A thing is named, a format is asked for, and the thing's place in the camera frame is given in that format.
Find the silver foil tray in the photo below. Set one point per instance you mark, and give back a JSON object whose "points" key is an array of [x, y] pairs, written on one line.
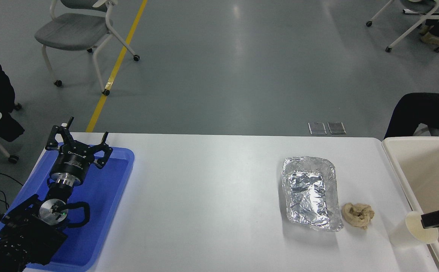
{"points": [[310, 192]]}

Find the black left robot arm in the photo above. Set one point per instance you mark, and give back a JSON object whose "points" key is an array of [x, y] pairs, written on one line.
{"points": [[26, 230]]}

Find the large pale bin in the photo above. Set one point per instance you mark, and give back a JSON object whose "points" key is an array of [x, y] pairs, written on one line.
{"points": [[430, 177]]}

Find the crumpled tan paper ball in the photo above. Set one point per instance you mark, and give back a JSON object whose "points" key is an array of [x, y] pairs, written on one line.
{"points": [[357, 215]]}

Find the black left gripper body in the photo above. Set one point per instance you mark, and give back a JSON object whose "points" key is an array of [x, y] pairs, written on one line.
{"points": [[72, 160]]}

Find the white paper cup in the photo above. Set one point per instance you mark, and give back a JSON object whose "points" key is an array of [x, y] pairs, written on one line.
{"points": [[404, 232]]}

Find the metal floor plate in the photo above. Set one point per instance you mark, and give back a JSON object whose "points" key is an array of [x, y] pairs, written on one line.
{"points": [[336, 127], [317, 128]]}

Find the blue plastic tray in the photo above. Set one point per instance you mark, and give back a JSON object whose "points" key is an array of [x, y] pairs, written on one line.
{"points": [[106, 189]]}

